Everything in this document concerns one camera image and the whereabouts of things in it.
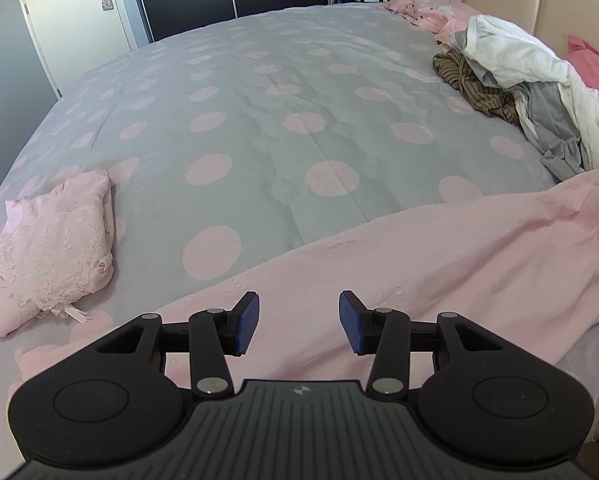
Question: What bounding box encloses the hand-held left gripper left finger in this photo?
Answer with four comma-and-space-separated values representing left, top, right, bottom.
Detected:
96, 291, 261, 401

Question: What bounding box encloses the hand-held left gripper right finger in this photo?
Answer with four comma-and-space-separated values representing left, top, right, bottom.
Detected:
339, 290, 505, 401

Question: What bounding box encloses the light pink garment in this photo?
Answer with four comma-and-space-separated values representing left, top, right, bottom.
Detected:
14, 167, 599, 397

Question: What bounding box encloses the grey pink polka dot bedspread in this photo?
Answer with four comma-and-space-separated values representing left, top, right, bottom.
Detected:
0, 0, 599, 463

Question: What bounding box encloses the folded pink lace garment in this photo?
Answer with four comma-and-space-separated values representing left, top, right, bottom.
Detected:
0, 169, 116, 339

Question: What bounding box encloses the brown striped garment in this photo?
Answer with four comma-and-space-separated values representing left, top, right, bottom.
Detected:
432, 52, 526, 127

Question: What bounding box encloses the light grey garment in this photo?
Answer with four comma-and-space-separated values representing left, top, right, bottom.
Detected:
449, 30, 500, 89

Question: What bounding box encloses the white crinkled garment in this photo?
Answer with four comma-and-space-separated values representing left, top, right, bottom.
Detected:
461, 14, 573, 89

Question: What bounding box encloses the pink printed cloth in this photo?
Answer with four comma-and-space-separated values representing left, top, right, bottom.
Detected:
378, 0, 476, 45

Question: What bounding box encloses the coral pink pillow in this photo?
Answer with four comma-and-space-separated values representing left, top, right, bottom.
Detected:
566, 34, 599, 102

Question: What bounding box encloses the white room door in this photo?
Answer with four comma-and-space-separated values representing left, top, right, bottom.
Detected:
11, 0, 136, 99

